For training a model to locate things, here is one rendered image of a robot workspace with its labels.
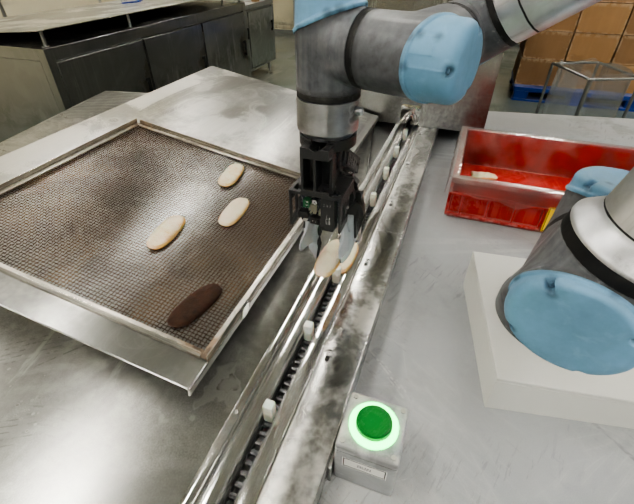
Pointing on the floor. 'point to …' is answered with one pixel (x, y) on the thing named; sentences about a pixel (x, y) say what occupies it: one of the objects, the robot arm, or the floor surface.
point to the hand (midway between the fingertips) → (330, 250)
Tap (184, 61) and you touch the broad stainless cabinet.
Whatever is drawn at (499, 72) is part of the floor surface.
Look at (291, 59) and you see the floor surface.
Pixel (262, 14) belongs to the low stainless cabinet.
